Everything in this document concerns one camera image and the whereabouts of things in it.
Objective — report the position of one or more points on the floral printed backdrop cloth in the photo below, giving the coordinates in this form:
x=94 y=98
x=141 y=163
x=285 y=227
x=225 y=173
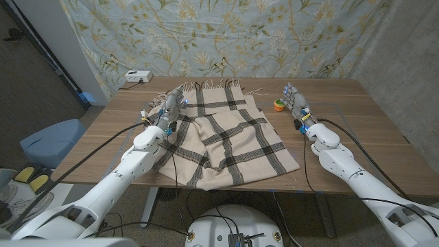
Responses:
x=240 y=34

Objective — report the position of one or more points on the white power strip box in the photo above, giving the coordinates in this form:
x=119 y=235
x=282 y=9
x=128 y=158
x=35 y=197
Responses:
x=138 y=76

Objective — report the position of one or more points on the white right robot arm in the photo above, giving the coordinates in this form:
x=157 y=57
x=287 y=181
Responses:
x=360 y=178

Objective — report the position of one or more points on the small grey torso module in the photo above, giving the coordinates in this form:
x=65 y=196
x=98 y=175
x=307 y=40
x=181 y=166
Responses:
x=238 y=241

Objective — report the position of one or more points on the grey table leg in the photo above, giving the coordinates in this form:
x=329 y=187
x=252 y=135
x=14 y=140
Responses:
x=324 y=216

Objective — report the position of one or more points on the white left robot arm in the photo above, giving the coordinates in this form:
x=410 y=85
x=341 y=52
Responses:
x=116 y=175

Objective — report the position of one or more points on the white robot chest panel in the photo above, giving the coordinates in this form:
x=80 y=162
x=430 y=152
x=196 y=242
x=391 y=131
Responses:
x=68 y=243

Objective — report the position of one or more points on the white round robot torso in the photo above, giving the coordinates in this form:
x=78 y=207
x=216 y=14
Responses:
x=212 y=230

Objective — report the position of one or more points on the beige plaid fringed scarf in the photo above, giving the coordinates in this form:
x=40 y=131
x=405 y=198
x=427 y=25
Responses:
x=233 y=137

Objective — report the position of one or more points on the grey sneaker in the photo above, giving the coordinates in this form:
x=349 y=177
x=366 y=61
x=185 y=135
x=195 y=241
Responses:
x=20 y=206

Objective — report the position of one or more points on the orange green tape roll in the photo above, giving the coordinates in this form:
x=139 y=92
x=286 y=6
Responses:
x=278 y=105

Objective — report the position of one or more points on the blue cushioned stool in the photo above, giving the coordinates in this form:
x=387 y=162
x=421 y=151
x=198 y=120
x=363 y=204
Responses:
x=51 y=140

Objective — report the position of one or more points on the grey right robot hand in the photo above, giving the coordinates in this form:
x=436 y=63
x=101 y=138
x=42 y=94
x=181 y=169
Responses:
x=298 y=106

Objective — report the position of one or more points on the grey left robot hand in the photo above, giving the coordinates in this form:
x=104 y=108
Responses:
x=169 y=113

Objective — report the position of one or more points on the yellow black foot pedal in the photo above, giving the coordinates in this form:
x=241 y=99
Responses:
x=24 y=174
x=38 y=182

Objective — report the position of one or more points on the white table leg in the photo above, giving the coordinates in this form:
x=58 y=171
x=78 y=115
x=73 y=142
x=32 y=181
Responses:
x=150 y=206

